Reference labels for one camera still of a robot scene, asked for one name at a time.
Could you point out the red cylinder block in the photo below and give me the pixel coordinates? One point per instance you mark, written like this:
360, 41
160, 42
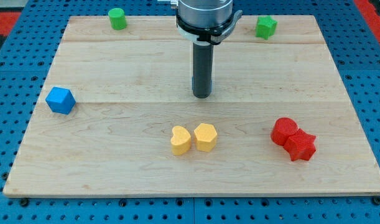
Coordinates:
282, 130

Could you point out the blue cube block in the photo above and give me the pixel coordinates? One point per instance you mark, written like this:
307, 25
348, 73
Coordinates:
60, 100

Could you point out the red star block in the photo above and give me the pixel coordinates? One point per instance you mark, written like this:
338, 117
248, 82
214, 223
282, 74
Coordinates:
301, 146

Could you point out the wooden board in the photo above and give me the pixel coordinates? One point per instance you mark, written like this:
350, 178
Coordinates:
132, 86

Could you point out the green star block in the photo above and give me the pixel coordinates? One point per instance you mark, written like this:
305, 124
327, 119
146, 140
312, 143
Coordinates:
265, 27

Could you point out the yellow hexagon block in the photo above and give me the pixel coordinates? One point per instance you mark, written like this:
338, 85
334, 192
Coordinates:
205, 137

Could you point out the yellow heart block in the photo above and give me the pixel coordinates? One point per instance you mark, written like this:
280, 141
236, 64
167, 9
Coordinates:
180, 140

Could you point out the green cylinder block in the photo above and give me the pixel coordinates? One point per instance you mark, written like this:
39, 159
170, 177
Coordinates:
117, 18

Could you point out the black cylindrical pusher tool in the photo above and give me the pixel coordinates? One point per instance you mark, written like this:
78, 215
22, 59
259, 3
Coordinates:
202, 69

